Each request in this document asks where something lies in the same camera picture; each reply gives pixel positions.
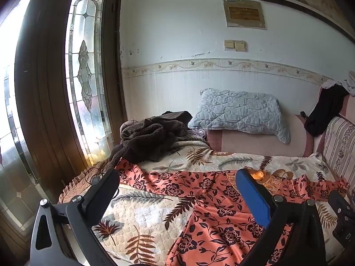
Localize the black garment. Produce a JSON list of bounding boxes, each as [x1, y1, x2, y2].
[[304, 82, 350, 137]]

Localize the brown fleece garment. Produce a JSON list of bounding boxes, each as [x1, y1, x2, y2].
[[107, 111, 193, 172]]

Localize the grey quilted pillow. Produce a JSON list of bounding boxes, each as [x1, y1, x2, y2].
[[188, 88, 291, 144]]

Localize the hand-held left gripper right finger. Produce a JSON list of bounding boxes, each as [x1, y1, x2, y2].
[[236, 168, 328, 266]]

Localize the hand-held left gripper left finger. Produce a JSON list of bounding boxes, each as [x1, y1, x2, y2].
[[30, 168, 120, 266]]

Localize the wooden door with stained glass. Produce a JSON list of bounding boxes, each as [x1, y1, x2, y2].
[[0, 0, 128, 244]]

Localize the orange floral pants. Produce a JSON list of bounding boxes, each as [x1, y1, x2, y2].
[[115, 159, 350, 266]]

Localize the white cloth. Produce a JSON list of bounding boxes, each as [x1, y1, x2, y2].
[[322, 72, 355, 96]]

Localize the striped sofa back cushion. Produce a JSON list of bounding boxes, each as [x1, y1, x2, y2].
[[319, 115, 355, 183]]

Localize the wall electrical panel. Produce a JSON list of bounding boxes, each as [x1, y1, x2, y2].
[[223, 0, 266, 30]]

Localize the brown ruffled sofa cover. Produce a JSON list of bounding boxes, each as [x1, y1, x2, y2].
[[58, 169, 97, 204]]

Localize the black cable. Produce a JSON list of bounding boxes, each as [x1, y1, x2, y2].
[[83, 166, 120, 197]]

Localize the purple cloth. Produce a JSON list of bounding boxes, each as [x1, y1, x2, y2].
[[186, 129, 208, 142]]

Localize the pink sofa armrest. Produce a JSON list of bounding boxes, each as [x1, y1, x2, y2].
[[207, 113, 325, 158]]

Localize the leaf print blanket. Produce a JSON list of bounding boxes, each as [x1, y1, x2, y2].
[[58, 140, 355, 266]]

